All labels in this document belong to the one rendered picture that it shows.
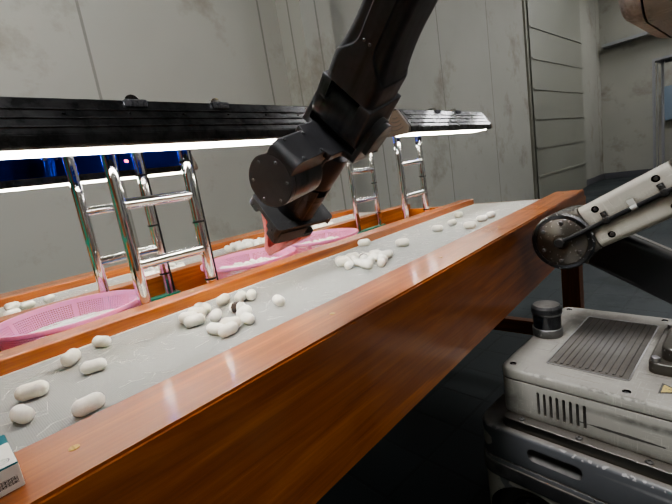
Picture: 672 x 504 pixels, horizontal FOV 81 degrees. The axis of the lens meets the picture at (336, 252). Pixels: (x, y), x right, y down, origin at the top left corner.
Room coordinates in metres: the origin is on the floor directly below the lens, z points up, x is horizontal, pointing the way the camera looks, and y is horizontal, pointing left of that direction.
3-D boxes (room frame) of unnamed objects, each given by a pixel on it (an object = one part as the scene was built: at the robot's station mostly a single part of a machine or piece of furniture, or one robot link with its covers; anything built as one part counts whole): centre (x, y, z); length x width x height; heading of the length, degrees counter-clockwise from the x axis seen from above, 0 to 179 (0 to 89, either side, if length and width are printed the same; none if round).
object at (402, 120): (1.41, -0.44, 1.08); 0.62 x 0.08 x 0.07; 136
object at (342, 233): (1.30, 0.05, 0.72); 0.27 x 0.27 x 0.10
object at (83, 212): (1.05, 0.57, 0.90); 0.20 x 0.19 x 0.45; 136
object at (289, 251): (1.10, 0.24, 0.72); 0.27 x 0.27 x 0.10
